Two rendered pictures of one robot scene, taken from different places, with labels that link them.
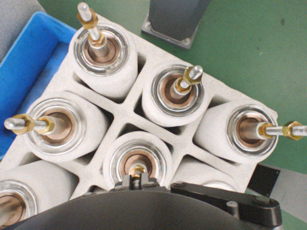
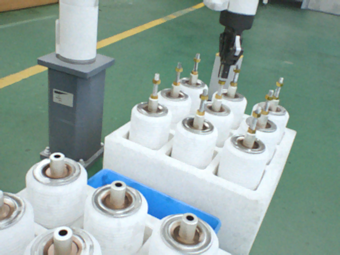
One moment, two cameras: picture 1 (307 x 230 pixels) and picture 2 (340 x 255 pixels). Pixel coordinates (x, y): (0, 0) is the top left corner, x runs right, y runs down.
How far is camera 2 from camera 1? 0.83 m
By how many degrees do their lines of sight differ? 58
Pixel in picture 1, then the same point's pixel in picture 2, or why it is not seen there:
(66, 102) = (184, 121)
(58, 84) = (161, 156)
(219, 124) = (189, 90)
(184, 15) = (100, 120)
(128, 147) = (205, 109)
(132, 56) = not seen: hidden behind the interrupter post
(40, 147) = (210, 130)
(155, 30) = (87, 160)
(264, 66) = (126, 119)
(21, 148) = (210, 175)
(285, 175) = (210, 95)
